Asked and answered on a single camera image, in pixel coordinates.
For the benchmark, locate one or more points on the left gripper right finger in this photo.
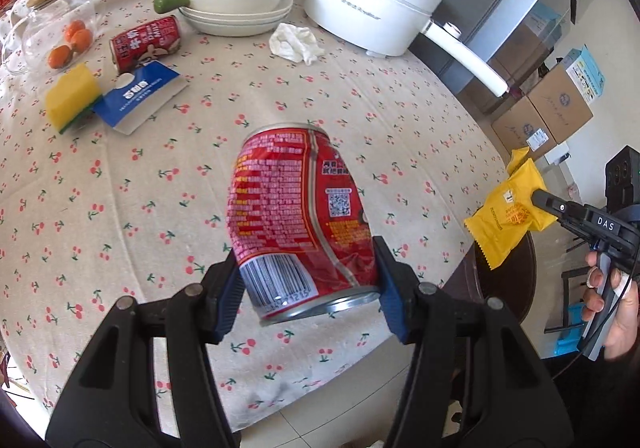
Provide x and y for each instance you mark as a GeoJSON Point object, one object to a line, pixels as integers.
{"type": "Point", "coordinates": [475, 380]}

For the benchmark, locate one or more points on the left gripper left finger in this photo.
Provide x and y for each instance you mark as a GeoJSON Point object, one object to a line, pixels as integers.
{"type": "Point", "coordinates": [145, 379]}

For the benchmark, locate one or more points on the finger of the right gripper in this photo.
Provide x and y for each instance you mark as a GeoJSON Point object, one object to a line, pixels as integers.
{"type": "Point", "coordinates": [571, 215]}

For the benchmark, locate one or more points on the yellow snack packet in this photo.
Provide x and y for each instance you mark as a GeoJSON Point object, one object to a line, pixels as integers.
{"type": "Point", "coordinates": [508, 213]}

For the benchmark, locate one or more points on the red drink can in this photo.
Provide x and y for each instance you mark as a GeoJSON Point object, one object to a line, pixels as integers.
{"type": "Point", "coordinates": [297, 226]}

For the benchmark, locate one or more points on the brown trash bin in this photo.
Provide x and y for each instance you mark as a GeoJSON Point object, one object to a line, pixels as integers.
{"type": "Point", "coordinates": [514, 281]}

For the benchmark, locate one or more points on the person's right hand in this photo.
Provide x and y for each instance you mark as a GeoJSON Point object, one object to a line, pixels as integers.
{"type": "Point", "coordinates": [624, 328]}

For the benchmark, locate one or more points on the cardboard box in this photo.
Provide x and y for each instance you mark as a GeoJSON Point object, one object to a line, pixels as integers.
{"type": "Point", "coordinates": [520, 126]}
{"type": "Point", "coordinates": [560, 104]}

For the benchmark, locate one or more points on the blue white small box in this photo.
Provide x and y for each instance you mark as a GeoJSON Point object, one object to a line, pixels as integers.
{"type": "Point", "coordinates": [584, 72]}

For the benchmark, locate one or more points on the blue white cardboard sleeve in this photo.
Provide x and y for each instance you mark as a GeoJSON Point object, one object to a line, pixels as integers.
{"type": "Point", "coordinates": [137, 95]}

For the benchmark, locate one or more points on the yellow green sponge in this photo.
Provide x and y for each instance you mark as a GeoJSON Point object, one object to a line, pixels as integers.
{"type": "Point", "coordinates": [76, 91]}

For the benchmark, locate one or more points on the white electric cooking pot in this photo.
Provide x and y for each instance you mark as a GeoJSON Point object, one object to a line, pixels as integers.
{"type": "Point", "coordinates": [388, 27]}

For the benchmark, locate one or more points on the white crumpled tissue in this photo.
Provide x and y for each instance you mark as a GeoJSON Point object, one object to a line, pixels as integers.
{"type": "Point", "coordinates": [296, 44]}

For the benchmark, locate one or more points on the orange small fruit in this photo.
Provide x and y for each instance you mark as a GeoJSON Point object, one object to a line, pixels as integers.
{"type": "Point", "coordinates": [81, 40]}
{"type": "Point", "coordinates": [71, 29]}
{"type": "Point", "coordinates": [60, 57]}

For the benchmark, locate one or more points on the red milk can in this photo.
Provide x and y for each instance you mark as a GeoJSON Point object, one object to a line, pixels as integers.
{"type": "Point", "coordinates": [149, 41]}

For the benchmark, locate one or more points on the glass jar wooden lid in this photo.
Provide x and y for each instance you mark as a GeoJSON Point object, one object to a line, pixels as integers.
{"type": "Point", "coordinates": [39, 29]}

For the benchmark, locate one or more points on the white stacked plates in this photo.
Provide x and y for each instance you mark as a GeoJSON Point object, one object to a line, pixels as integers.
{"type": "Point", "coordinates": [237, 25]}

